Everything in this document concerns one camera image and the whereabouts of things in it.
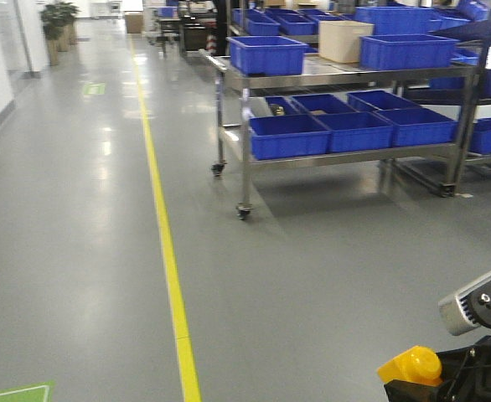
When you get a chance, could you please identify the steel wheeled cart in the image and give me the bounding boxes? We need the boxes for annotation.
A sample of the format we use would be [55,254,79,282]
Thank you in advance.
[206,54,476,219]

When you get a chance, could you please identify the blue bin cart top left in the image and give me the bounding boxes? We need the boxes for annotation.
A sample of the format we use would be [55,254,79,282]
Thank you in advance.
[227,36,308,76]

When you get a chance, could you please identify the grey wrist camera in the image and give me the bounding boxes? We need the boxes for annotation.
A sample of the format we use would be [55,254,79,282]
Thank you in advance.
[438,271,491,336]

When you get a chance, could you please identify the beige cardboard box on cart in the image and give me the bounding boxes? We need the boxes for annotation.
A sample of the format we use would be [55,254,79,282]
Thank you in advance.
[318,20,375,64]

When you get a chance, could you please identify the blue bin cart top right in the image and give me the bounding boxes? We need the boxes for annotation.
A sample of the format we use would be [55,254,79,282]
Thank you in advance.
[359,34,458,70]

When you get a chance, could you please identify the potted plants by wall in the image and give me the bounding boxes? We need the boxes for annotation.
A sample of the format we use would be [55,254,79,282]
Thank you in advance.
[39,1,80,67]

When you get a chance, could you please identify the blue bin cart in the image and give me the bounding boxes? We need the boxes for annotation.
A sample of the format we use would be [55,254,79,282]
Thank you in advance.
[227,36,308,76]
[359,34,458,70]

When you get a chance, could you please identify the blue bin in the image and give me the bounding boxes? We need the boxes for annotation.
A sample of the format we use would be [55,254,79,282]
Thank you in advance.
[374,107,457,147]
[250,115,330,160]
[316,112,395,153]

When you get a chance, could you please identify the blue bin lower front middle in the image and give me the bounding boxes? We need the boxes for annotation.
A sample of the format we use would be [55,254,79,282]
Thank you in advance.
[316,112,395,153]

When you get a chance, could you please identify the yellow block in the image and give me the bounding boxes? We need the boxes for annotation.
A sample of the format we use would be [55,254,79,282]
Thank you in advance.
[376,345,442,386]

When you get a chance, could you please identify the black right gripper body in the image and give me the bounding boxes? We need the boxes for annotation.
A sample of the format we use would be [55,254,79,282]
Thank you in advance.
[384,336,491,401]

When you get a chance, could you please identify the blue bin lower front right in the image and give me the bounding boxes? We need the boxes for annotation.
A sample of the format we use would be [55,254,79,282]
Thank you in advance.
[374,107,457,147]

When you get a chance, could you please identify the blue bin lower front left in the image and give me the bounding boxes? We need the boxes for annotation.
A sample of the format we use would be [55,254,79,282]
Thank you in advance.
[250,115,330,160]

